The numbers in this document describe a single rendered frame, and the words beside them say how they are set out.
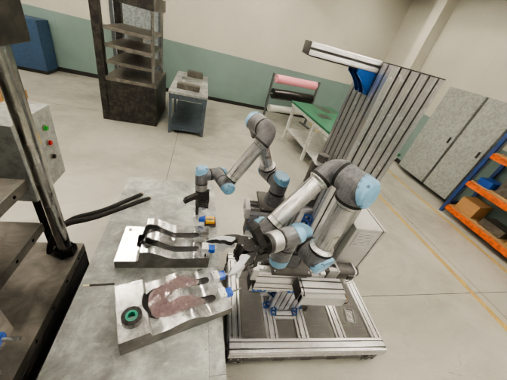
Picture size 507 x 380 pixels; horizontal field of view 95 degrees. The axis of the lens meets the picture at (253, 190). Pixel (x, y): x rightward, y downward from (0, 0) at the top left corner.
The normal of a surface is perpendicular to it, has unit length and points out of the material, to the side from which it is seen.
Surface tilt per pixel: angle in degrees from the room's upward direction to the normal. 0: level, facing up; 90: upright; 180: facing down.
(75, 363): 0
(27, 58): 90
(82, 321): 0
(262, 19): 90
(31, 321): 0
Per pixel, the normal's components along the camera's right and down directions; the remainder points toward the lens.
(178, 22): 0.16, 0.59
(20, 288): 0.23, -0.80
